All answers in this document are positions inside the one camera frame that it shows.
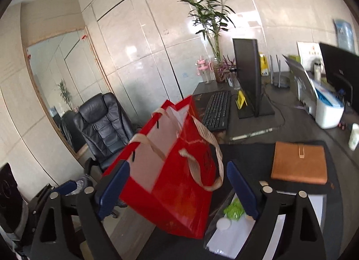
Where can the black monitor right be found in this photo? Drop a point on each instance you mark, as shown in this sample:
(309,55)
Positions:
(341,68)

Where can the white paper cup green print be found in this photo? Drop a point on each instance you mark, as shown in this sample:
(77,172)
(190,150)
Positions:
(354,137)

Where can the yellow snack bag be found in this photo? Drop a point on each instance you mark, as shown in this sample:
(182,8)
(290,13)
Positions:
(264,69)

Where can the pink water bottle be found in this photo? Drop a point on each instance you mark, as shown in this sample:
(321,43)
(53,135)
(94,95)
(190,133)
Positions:
(204,69)

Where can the red paper gift bag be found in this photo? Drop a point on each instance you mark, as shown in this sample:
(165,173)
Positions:
(175,165)

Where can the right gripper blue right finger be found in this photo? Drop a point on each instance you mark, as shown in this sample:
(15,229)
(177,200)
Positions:
(244,187)

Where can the black leather armchair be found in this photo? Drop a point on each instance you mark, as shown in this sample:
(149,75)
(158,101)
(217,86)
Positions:
(105,128)

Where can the black wifi router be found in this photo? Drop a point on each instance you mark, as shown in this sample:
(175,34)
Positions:
(277,79)

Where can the wall mirror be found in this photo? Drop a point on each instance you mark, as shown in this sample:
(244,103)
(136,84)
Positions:
(67,73)

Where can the black monitor left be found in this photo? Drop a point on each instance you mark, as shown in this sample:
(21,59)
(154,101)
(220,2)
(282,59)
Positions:
(250,80)

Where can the green crumpled wrapper left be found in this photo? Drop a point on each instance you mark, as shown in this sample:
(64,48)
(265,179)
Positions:
(234,210)

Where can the bamboo plant in vase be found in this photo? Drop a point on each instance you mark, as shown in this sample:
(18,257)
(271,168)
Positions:
(212,17)

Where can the black keyboard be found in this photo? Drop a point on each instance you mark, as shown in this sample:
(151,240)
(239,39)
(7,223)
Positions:
(216,115)

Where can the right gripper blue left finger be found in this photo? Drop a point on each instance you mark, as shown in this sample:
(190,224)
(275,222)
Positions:
(110,187)

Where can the black monitor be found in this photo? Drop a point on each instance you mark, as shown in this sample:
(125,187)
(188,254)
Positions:
(250,80)
(341,68)

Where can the white printer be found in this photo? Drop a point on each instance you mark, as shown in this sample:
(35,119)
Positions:
(319,102)

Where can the purple leaf plant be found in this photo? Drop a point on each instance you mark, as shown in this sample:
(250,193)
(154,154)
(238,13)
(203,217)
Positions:
(227,67)

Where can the brown leather notebook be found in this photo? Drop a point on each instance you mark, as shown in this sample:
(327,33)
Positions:
(296,162)

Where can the blue water jug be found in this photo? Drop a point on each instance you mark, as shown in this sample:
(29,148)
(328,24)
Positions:
(345,36)

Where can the white paper stack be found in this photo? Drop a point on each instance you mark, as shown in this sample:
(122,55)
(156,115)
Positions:
(289,227)

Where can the yellow phone stand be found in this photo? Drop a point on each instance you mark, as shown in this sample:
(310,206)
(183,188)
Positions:
(241,100)

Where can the white round lid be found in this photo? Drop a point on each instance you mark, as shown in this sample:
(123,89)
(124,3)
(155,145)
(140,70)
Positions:
(223,224)

